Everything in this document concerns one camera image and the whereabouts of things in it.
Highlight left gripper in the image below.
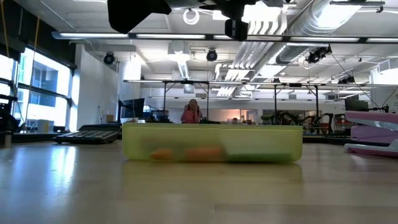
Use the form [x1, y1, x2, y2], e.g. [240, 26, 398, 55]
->
[107, 0, 172, 34]

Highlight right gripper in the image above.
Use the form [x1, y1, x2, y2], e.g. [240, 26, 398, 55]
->
[198, 0, 259, 42]

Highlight yellow-green translucent pencil case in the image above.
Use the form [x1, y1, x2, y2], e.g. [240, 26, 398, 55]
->
[121, 122, 303, 164]

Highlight long ceiling light bar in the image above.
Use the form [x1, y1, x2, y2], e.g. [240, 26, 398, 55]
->
[51, 30, 398, 44]

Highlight black computer monitor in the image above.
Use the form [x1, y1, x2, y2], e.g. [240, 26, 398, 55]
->
[344, 95, 369, 112]
[120, 98, 146, 119]

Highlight person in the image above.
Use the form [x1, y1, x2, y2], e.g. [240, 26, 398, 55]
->
[180, 98, 203, 124]

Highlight black background robot arms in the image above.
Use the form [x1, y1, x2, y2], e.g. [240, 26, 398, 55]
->
[269, 111, 335, 135]

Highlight black desk calculator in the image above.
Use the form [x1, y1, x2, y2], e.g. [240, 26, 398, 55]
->
[52, 123, 123, 145]

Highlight pink eraser block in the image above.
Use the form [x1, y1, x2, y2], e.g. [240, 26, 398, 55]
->
[344, 110, 398, 158]

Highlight white ring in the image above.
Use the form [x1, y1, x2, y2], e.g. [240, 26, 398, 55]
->
[182, 8, 200, 26]

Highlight silver ventilation duct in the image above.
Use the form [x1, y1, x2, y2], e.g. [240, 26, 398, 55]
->
[275, 0, 368, 65]

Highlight black workstation frame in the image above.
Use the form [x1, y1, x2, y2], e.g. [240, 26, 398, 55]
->
[123, 79, 374, 113]

